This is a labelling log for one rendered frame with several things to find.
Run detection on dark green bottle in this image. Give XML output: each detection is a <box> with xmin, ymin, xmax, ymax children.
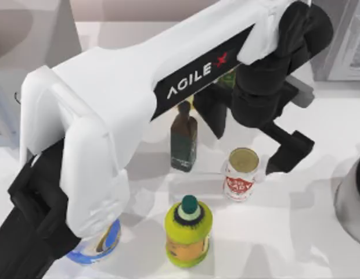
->
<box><xmin>170</xmin><ymin>101</ymin><xmax>199</xmax><ymax>173</ymax></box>

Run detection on red and white can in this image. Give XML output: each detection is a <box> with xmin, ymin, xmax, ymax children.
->
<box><xmin>222</xmin><ymin>147</ymin><xmax>261</xmax><ymax>202</ymax></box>

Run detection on pale grey rounded box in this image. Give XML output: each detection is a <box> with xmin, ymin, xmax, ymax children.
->
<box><xmin>284</xmin><ymin>76</ymin><xmax>315</xmax><ymax>108</ymax></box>

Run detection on grey and black pot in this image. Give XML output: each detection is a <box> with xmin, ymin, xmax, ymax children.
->
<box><xmin>333</xmin><ymin>153</ymin><xmax>360</xmax><ymax>242</ymax></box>

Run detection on grey cabinet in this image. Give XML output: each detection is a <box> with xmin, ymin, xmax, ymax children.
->
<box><xmin>312</xmin><ymin>0</ymin><xmax>360</xmax><ymax>83</ymax></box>

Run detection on yellow-green bottle with green cap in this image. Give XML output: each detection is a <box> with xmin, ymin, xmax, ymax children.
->
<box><xmin>164</xmin><ymin>195</ymin><xmax>213</xmax><ymax>269</ymax></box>

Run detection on blue and white cup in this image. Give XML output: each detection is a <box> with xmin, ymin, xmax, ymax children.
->
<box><xmin>65</xmin><ymin>217</ymin><xmax>123</xmax><ymax>266</ymax></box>

